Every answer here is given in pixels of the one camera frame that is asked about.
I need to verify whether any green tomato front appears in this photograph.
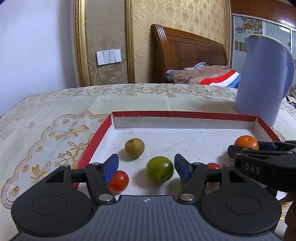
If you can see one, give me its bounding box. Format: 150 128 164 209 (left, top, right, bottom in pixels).
180 180 185 189

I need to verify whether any green tomato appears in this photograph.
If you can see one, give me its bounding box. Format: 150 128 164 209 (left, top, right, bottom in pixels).
146 156 174 184
180 180 185 189

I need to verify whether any red cherry tomato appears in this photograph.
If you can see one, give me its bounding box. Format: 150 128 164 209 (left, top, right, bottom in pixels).
107 170 130 193
207 163 221 169

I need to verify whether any large orange tangerine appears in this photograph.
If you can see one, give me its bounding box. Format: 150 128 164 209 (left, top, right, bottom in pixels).
234 135 259 150

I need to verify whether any tan longan fruit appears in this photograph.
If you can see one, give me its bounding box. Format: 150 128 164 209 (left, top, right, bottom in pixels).
125 138 145 158

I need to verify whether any red cardboard box tray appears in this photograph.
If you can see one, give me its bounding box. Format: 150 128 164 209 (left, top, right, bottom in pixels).
78 111 278 195

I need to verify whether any lavender blue pitcher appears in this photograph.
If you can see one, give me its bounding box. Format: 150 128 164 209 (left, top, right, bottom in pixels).
234 34 295 126

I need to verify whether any folded blanket on bed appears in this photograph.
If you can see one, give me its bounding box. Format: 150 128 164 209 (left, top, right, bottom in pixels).
165 62 241 88

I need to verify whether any wooden bed headboard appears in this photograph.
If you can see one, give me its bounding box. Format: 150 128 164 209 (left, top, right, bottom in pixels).
151 24 228 83

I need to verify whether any wardrobe with patterned doors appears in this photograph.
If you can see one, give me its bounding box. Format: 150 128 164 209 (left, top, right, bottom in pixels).
229 0 296 98

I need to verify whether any white wall switch panel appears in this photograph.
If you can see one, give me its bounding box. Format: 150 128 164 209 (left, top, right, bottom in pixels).
95 49 121 66

